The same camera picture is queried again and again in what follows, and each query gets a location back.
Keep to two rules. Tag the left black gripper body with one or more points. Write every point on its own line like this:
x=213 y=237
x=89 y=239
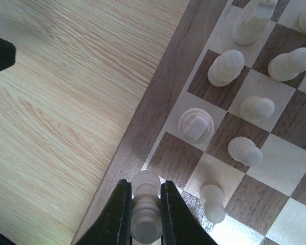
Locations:
x=7 y=54

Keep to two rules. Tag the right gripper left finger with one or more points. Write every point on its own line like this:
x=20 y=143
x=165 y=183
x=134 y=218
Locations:
x=113 y=225

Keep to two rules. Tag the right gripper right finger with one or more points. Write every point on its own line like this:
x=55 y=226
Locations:
x=178 y=224

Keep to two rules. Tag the white chess piece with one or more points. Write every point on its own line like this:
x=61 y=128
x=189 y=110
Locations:
x=146 y=226

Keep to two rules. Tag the wooden chess board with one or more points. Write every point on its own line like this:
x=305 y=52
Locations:
x=264 y=204

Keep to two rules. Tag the white bishop piece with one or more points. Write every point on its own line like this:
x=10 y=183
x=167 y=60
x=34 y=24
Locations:
x=212 y=198

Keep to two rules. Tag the white pawn piece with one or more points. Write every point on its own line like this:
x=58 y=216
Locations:
x=255 y=108
x=226 y=68
x=245 y=151
x=287 y=66

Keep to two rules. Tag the white knight piece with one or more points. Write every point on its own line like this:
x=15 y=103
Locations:
x=252 y=21

